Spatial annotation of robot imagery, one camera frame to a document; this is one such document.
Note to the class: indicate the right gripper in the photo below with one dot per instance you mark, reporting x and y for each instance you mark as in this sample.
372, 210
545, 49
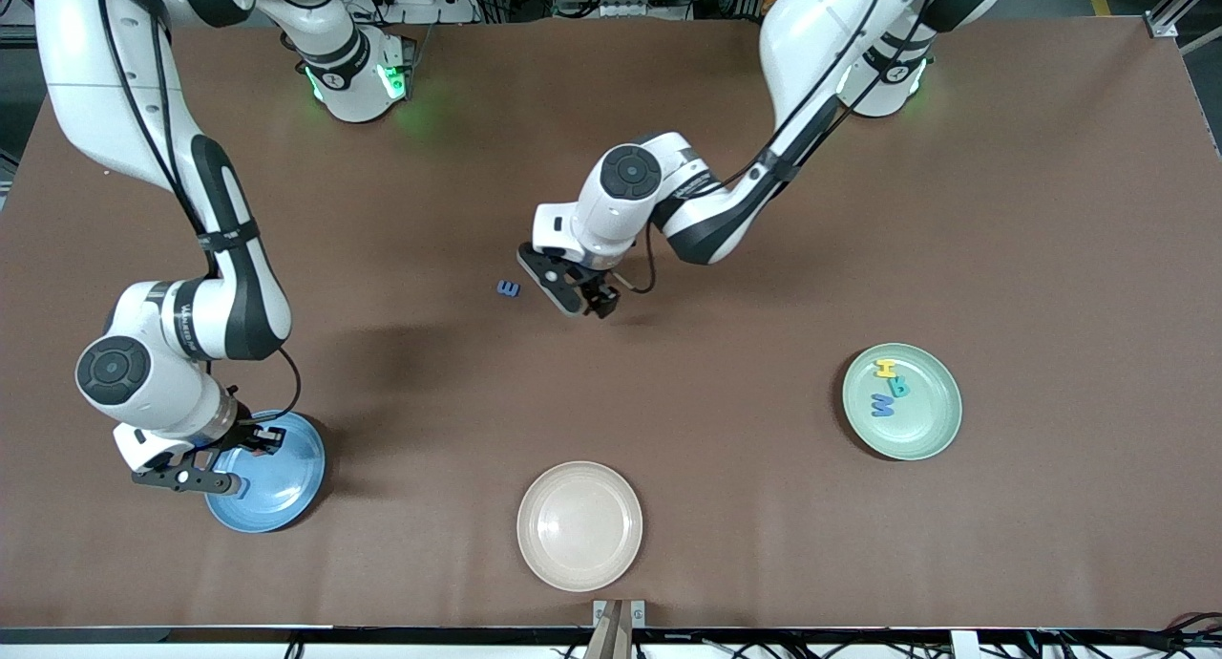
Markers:
242, 436

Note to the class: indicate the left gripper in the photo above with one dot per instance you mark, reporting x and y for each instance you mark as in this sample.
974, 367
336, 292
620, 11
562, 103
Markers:
596, 285

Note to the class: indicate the blue foam letter E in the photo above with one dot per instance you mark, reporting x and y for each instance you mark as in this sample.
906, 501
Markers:
508, 287

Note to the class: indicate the yellow foam letter H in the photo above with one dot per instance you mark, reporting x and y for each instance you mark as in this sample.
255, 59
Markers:
886, 367

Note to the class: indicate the blue foam letter M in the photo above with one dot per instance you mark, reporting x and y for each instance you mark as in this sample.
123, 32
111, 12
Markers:
883, 405

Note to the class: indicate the teal foam letter R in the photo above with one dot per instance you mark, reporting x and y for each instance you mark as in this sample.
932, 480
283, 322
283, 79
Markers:
897, 388

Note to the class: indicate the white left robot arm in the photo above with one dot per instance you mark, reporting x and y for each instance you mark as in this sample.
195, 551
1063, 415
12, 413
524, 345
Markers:
821, 29

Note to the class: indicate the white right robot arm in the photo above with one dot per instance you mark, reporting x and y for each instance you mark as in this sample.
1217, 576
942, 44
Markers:
95, 67

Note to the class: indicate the blue plate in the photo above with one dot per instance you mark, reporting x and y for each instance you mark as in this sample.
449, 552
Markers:
286, 492

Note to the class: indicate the beige plate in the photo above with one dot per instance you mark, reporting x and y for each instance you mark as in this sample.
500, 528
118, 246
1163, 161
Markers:
579, 526

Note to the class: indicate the beige wooden pole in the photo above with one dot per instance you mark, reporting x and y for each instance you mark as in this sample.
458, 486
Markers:
609, 640

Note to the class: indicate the green plate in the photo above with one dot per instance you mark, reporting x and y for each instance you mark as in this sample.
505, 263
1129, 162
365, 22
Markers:
926, 420

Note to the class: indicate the metal table edge bracket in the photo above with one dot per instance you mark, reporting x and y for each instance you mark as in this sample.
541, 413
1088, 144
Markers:
638, 611

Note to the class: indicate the white edge bracket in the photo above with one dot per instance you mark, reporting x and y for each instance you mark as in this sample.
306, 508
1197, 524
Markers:
964, 645

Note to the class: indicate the aluminium frame profile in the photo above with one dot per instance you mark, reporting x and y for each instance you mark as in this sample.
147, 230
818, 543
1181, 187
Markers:
1167, 24

